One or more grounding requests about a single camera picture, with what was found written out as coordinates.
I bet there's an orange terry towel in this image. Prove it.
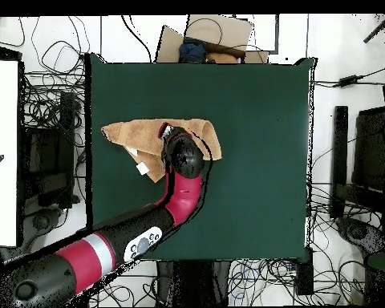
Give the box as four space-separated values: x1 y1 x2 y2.
100 118 223 184

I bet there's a dark blue cloth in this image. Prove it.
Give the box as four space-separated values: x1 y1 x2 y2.
178 39 208 64

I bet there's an orange cloth in box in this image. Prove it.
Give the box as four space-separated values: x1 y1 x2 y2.
205 51 238 64

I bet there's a dark green table cloth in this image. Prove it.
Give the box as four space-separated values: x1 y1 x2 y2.
84 52 317 262

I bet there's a brown cardboard box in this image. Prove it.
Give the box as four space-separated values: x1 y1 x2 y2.
155 14 270 64

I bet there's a black equipment rack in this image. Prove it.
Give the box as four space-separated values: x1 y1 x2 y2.
18 91 76 209

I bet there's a black upright stand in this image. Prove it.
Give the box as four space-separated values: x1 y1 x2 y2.
156 259 232 306

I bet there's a white board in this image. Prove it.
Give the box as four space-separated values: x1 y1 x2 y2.
0 59 20 248

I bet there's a black power adapter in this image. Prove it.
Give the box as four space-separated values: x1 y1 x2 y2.
338 75 359 87

